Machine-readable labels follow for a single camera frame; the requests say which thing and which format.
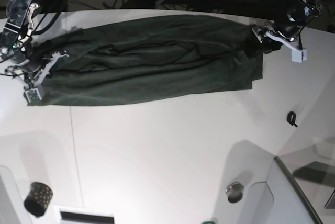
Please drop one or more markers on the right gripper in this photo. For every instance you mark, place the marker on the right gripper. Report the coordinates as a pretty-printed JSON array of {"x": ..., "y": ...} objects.
[{"x": 32, "y": 74}]

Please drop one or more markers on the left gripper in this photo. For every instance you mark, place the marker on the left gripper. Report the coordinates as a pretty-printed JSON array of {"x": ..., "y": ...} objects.
[{"x": 275, "y": 34}]

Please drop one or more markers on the dark green t-shirt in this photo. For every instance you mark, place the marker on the dark green t-shirt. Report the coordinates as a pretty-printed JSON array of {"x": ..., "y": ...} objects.
[{"x": 150, "y": 59}]

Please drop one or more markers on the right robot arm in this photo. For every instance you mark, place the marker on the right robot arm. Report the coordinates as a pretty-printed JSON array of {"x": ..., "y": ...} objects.
[{"x": 17, "y": 35}]

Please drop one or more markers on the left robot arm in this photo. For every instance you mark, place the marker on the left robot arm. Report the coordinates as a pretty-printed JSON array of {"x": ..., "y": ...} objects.
[{"x": 291, "y": 17}]

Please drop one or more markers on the small black clip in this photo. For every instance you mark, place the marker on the small black clip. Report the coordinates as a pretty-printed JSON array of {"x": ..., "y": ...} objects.
[{"x": 291, "y": 118}]

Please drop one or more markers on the black patterned cup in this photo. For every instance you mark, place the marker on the black patterned cup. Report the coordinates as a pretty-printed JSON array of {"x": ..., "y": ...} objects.
[{"x": 38, "y": 199}]

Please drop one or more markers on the black white flat device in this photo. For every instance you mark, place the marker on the black white flat device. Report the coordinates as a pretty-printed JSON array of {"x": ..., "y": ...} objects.
[{"x": 66, "y": 214}]

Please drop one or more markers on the small green object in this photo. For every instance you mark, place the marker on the small green object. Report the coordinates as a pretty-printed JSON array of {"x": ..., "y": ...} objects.
[{"x": 208, "y": 222}]

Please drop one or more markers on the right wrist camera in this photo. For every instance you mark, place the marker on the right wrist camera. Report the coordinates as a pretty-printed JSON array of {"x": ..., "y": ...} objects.
[{"x": 34, "y": 94}]

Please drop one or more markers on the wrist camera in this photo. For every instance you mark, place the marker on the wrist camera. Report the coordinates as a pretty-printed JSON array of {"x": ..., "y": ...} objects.
[
  {"x": 299, "y": 56},
  {"x": 34, "y": 94}
]

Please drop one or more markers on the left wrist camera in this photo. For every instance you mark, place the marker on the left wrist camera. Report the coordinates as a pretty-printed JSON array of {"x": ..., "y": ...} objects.
[{"x": 299, "y": 56}]

